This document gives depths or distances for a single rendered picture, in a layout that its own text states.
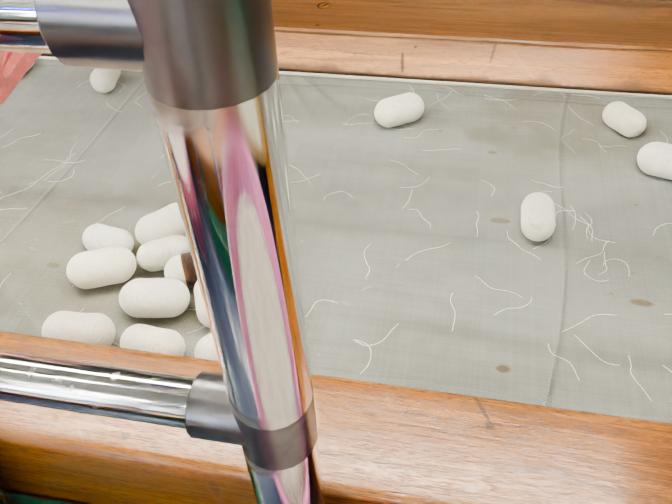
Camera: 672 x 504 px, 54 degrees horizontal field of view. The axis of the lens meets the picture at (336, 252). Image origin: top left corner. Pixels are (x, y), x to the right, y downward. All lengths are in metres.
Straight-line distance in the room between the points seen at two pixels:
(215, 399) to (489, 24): 0.44
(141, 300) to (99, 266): 0.04
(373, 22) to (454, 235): 0.24
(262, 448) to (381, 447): 0.09
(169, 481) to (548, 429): 0.16
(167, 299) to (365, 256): 0.11
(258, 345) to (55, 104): 0.44
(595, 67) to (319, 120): 0.21
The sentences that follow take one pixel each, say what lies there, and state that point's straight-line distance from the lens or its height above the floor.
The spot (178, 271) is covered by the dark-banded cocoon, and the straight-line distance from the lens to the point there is 0.36.
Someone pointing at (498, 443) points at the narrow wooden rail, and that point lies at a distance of 0.28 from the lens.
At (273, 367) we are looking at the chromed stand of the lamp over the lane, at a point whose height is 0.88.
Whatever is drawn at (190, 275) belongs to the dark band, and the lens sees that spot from 0.36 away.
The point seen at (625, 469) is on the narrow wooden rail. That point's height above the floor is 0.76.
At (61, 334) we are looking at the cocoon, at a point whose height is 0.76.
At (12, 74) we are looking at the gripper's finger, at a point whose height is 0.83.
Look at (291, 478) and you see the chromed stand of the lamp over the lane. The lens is 0.21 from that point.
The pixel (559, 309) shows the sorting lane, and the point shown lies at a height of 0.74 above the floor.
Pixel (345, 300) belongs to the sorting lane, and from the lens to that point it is 0.36.
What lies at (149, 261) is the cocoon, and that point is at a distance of 0.38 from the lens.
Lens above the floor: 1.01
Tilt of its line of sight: 44 degrees down
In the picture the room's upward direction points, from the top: 3 degrees counter-clockwise
